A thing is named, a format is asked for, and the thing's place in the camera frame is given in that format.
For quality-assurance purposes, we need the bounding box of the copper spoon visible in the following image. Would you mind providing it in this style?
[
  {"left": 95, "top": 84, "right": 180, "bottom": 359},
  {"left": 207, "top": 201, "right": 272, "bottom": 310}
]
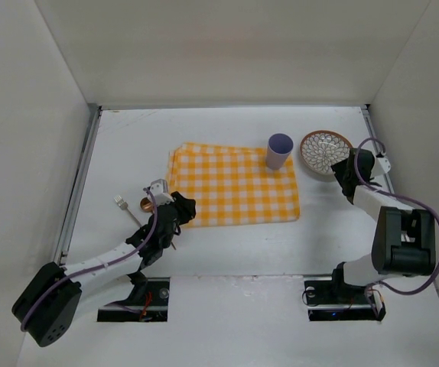
[{"left": 140, "top": 197, "right": 154, "bottom": 214}]

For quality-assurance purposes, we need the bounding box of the silver copper fork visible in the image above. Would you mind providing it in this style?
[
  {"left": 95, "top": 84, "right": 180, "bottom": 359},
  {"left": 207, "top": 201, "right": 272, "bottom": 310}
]
[{"left": 114, "top": 195, "right": 142, "bottom": 228}]

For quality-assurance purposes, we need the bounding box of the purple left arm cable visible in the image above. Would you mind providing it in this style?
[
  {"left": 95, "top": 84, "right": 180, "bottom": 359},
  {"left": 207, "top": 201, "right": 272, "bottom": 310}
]
[{"left": 20, "top": 186, "right": 158, "bottom": 332}]

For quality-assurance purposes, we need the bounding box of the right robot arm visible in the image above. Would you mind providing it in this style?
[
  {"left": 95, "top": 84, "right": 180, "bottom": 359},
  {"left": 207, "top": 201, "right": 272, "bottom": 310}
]
[{"left": 331, "top": 148, "right": 436, "bottom": 291}]

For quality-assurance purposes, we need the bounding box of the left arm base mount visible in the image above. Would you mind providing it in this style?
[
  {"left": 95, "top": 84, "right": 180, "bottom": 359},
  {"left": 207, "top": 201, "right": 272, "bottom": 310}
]
[{"left": 96, "top": 273, "right": 171, "bottom": 323}]

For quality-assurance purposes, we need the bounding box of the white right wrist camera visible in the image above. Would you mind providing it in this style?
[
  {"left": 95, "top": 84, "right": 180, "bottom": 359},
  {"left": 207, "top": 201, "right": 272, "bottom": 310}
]
[{"left": 372, "top": 153, "right": 392, "bottom": 178}]

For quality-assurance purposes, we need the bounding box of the left aluminium table rail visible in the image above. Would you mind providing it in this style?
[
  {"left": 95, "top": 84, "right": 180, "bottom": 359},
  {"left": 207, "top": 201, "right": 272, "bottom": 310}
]
[{"left": 50, "top": 103, "right": 102, "bottom": 265}]

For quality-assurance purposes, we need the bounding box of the yellow white checkered cloth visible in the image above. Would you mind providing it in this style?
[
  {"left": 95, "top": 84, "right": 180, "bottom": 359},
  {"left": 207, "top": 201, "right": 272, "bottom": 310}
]
[{"left": 166, "top": 142, "right": 301, "bottom": 228}]

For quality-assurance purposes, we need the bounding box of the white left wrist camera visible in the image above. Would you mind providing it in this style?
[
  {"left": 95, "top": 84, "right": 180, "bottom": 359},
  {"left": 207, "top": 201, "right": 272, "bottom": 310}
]
[{"left": 148, "top": 179, "right": 174, "bottom": 206}]

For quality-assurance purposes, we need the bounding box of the patterned ceramic plate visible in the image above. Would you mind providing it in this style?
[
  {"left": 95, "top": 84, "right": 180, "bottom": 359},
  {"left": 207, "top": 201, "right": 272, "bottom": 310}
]
[{"left": 300, "top": 130, "right": 353, "bottom": 176}]

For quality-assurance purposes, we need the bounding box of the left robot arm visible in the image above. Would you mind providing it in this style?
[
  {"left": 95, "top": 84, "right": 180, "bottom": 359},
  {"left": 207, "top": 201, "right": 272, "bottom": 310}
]
[{"left": 11, "top": 191, "right": 196, "bottom": 347}]

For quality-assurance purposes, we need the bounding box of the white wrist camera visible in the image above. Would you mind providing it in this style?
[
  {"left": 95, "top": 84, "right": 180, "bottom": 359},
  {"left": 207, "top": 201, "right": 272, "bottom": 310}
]
[
  {"left": 372, "top": 153, "right": 392, "bottom": 178},
  {"left": 148, "top": 179, "right": 174, "bottom": 206}
]

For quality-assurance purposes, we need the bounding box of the lavender paper cup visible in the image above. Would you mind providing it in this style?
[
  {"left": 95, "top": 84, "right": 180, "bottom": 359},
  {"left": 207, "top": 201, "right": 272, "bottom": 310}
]
[{"left": 265, "top": 133, "right": 294, "bottom": 171}]

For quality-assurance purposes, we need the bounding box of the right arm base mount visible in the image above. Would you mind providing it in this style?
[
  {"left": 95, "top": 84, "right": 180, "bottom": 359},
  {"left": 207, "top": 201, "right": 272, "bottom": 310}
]
[{"left": 301, "top": 266, "right": 386, "bottom": 322}]

